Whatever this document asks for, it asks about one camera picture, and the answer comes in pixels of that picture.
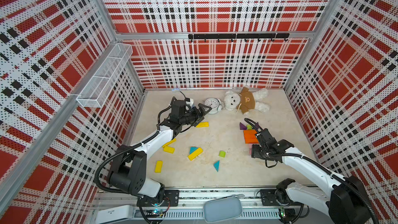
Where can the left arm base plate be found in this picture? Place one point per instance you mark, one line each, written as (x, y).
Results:
(169, 197)

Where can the yellow long block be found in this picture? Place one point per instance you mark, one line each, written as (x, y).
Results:
(195, 154)
(203, 125)
(169, 143)

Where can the grey pouch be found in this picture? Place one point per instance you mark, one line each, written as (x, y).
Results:
(222, 209)

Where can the pink block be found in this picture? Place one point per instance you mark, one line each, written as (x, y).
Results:
(250, 146)

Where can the teal triangle block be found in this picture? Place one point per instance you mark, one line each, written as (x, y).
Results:
(192, 149)
(216, 166)

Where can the small yellow block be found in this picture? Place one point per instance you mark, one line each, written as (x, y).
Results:
(168, 149)

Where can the white box device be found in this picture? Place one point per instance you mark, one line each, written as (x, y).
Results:
(113, 215)

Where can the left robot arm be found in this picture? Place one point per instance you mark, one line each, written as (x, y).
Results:
(125, 171)

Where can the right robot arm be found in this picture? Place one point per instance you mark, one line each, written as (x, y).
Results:
(343, 199)

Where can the yellow long block top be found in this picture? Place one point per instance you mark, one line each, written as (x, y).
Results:
(203, 125)

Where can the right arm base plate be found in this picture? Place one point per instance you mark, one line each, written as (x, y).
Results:
(268, 198)

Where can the black hook rail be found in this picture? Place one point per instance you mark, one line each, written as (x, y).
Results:
(271, 36)

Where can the yellow block bottom left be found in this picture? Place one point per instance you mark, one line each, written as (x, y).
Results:
(158, 167)

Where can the orange rectangular block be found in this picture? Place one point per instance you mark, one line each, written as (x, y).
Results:
(249, 136)

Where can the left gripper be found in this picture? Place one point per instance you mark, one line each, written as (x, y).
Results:
(199, 117)

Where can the purple triangle block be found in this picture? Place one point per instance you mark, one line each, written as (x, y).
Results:
(242, 126)

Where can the orange trapezoid block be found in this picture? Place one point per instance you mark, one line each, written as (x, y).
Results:
(250, 132)

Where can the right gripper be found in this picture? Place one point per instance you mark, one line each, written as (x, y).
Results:
(255, 153)

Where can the white wire basket shelf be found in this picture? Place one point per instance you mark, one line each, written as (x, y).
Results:
(98, 88)

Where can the white teddy bear brown hoodie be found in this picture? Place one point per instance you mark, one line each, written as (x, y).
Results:
(245, 101)

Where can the white alarm clock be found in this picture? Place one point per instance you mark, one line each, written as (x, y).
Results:
(215, 105)

